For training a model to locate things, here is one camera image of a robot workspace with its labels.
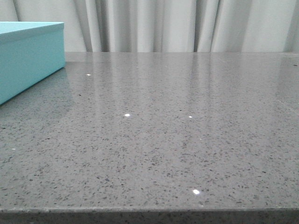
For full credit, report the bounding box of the light blue storage box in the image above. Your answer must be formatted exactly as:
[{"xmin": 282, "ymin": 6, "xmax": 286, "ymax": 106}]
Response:
[{"xmin": 0, "ymin": 21, "xmax": 65, "ymax": 104}]

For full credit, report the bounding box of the grey pleated curtain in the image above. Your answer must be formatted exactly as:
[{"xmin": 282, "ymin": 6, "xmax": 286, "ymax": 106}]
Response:
[{"xmin": 0, "ymin": 0, "xmax": 299, "ymax": 52}]

